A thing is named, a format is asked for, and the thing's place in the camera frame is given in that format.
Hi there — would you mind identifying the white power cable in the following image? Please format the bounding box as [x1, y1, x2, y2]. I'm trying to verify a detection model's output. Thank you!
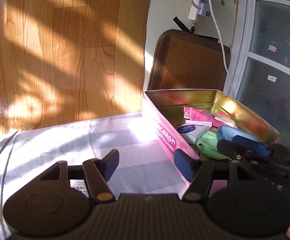
[205, 0, 235, 99]

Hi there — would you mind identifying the clear packaged card box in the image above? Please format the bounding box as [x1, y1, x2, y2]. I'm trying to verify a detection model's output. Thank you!
[68, 179, 90, 198]

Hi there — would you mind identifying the pink macaron tin box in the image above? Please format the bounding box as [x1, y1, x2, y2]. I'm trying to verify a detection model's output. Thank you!
[142, 89, 282, 201]

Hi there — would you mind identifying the wood pattern vinyl sheet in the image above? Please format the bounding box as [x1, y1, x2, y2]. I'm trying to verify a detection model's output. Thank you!
[0, 0, 149, 135]

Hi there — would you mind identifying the white printed wipes packet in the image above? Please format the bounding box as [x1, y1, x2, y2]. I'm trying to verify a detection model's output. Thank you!
[176, 120, 212, 145]

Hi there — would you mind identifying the white window frame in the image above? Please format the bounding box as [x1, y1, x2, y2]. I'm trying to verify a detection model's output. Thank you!
[223, 0, 290, 100]

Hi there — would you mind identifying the brown woven seat cushion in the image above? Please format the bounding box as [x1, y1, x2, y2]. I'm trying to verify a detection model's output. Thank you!
[147, 29, 226, 90]

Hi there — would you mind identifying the green cloth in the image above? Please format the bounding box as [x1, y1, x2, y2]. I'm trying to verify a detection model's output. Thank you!
[195, 131, 229, 160]

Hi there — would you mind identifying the pink fluffy towel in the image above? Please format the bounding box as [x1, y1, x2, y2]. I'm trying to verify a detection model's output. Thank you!
[184, 106, 237, 128]

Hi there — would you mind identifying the white power strip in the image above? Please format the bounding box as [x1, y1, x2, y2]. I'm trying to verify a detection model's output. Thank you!
[188, 0, 215, 23]

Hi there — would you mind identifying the light blue soft object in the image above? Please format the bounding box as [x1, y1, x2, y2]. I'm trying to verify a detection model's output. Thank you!
[216, 125, 258, 141]

